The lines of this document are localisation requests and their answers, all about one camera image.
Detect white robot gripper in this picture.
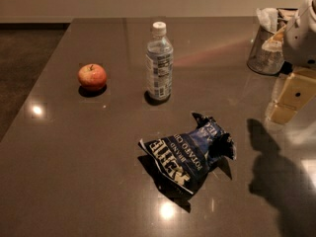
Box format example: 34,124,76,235
268,0,316,124

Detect blue potato chip bag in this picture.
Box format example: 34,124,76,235
138,113,236,195

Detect metal mesh cup holder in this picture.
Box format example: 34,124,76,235
247,27,284,76

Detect white napkins in holder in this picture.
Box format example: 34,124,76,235
256,8,296,33

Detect clear plastic water bottle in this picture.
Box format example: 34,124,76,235
146,22,174,102

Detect red apple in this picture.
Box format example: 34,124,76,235
77,63,107,92

